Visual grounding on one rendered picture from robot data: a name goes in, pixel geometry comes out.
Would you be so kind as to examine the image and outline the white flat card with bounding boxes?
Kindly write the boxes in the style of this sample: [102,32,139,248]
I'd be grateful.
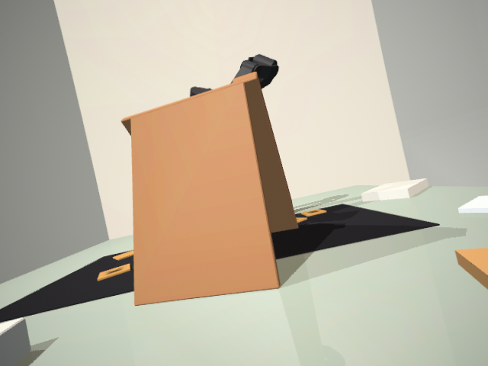
[458,195,488,213]

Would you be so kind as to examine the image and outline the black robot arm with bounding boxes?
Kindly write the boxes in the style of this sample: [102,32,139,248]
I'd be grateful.
[190,54,278,97]

